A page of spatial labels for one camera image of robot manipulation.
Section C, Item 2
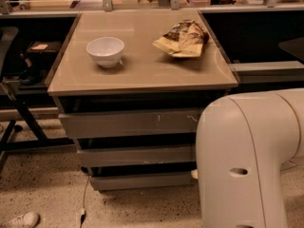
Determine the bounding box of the grey middle drawer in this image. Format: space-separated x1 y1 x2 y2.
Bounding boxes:
77 144 196 167

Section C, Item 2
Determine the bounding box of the black floor cable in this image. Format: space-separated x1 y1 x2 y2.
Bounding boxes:
79 174 91 228

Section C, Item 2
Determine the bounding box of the white bowl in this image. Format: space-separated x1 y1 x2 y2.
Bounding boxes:
86 37 124 68

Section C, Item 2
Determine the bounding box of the grey top drawer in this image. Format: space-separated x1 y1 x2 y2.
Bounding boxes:
59 108 202 139

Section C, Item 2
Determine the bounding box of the black stand left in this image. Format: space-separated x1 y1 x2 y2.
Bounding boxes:
0 83 76 173

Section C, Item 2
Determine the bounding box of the grey drawer cabinet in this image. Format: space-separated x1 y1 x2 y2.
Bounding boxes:
47 9 238 179

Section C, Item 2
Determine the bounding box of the grey office chair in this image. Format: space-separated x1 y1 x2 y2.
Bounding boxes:
0 27 19 75

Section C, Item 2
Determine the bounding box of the black box with note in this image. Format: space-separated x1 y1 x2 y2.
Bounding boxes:
27 41 62 60

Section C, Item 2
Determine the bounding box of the grey drawer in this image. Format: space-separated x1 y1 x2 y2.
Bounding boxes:
90 172 197 191
59 108 202 139
77 144 196 167

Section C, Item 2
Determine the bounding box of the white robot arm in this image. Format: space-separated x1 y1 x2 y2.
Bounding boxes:
196 88 304 228

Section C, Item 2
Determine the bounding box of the grey bottom drawer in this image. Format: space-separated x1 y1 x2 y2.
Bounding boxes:
90 172 197 191

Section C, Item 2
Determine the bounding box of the white sneaker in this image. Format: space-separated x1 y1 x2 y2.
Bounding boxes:
0 212 40 228

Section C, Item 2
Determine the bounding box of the yellow chip bag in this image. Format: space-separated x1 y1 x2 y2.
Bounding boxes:
153 20 209 58

